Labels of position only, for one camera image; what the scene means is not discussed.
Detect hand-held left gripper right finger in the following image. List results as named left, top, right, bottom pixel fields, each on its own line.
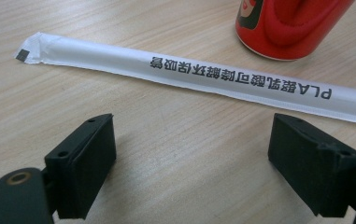
left=267, top=112, right=356, bottom=218

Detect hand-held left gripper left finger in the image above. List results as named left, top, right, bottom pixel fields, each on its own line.
left=44, top=113, right=118, bottom=220

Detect white paper-wrapped straw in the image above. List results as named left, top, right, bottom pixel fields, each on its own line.
left=12, top=31, right=356, bottom=128

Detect red can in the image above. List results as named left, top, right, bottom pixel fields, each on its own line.
left=235, top=0, right=356, bottom=62

